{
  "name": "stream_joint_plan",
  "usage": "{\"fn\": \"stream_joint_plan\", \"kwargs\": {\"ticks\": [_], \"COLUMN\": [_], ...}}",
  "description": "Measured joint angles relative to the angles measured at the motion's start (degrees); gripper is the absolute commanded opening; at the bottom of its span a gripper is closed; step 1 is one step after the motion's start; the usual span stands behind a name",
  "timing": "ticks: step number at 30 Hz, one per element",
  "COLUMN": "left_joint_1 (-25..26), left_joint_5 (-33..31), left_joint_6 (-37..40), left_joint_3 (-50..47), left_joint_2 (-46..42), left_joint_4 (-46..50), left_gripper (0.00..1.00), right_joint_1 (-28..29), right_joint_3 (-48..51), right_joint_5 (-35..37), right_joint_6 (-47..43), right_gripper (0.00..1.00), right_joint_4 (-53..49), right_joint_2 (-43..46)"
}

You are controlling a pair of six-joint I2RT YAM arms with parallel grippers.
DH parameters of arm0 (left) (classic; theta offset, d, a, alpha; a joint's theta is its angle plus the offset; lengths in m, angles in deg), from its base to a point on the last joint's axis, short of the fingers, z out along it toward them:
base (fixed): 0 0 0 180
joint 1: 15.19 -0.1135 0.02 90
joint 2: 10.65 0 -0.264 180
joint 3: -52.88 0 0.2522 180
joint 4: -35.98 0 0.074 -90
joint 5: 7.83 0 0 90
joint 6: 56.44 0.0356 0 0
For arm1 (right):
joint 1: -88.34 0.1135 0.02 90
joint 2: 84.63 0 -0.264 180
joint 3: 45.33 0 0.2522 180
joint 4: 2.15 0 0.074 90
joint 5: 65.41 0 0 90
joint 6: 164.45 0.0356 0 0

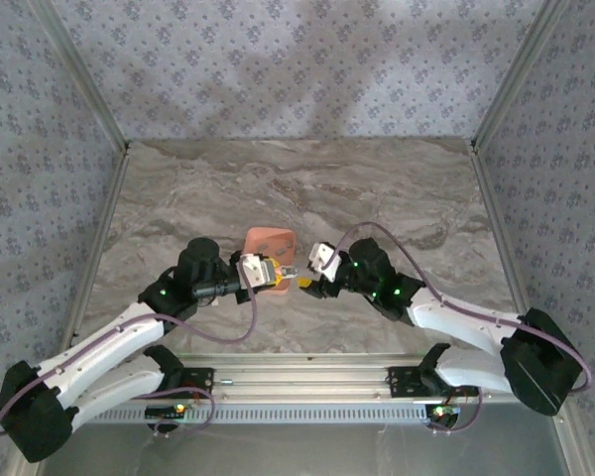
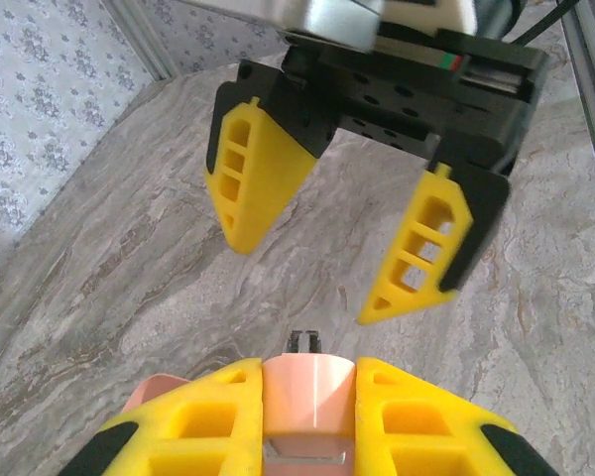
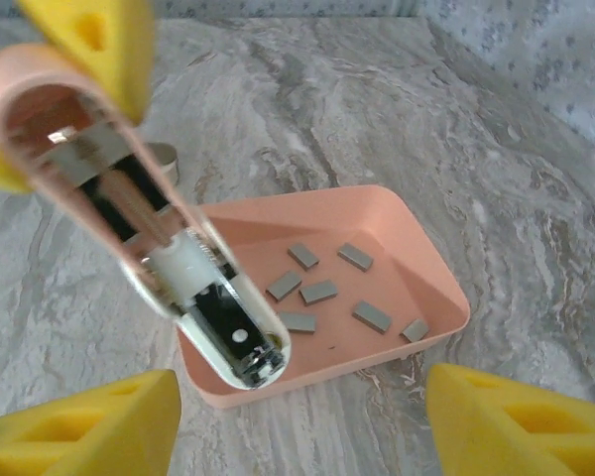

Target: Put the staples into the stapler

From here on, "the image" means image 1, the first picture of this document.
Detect pink plastic tray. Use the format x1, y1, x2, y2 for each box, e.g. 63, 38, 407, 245
241, 227, 298, 298

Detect small circuit board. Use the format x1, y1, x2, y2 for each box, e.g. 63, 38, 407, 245
425, 404, 462, 427
145, 404, 189, 420

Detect grey metal sheet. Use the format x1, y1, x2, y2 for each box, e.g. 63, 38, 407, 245
34, 420, 576, 476

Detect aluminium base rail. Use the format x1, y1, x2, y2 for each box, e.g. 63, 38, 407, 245
178, 352, 482, 401

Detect aluminium table side rail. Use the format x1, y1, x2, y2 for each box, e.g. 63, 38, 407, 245
61, 146, 133, 348
468, 146, 530, 316

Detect slotted grey cable duct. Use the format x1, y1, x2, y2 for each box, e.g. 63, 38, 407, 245
86, 402, 430, 426

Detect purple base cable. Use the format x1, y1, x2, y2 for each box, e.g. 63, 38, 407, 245
146, 386, 217, 440
428, 386, 485, 437

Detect aluminium frame post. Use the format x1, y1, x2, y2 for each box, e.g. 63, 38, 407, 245
32, 0, 131, 153
470, 0, 571, 150

